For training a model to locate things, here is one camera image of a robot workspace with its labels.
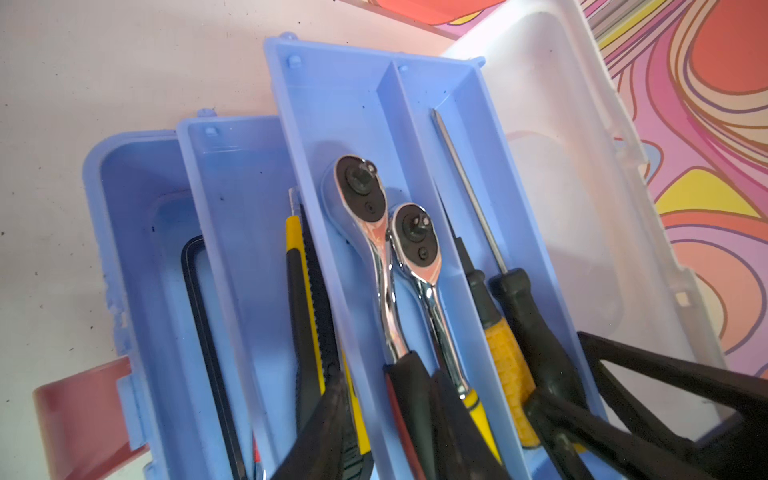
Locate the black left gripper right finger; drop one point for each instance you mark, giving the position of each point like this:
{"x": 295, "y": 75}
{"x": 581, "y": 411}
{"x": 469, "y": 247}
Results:
{"x": 460, "y": 450}

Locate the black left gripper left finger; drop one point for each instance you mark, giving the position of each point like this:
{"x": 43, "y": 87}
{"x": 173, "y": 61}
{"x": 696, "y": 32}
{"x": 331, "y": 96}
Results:
{"x": 317, "y": 452}

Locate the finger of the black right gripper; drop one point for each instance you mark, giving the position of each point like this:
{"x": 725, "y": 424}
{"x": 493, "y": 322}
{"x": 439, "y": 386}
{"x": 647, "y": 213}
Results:
{"x": 646, "y": 448}

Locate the red handled screwdriver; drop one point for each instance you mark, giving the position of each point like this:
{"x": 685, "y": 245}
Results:
{"x": 258, "y": 471}

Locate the black yellow long screwdriver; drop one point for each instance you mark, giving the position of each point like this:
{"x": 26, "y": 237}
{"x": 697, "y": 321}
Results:
{"x": 549, "y": 364}

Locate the white and blue tool box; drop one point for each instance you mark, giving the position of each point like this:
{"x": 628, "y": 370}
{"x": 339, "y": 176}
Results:
{"x": 517, "y": 131}

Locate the black yellow ratchet wrench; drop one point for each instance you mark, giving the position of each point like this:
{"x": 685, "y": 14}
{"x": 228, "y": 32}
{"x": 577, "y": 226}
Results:
{"x": 418, "y": 256}

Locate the black hex key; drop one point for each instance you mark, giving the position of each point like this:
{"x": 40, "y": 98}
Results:
{"x": 189, "y": 254}

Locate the black red ratchet wrench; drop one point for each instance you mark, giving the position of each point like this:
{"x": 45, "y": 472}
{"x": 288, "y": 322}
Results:
{"x": 356, "y": 202}

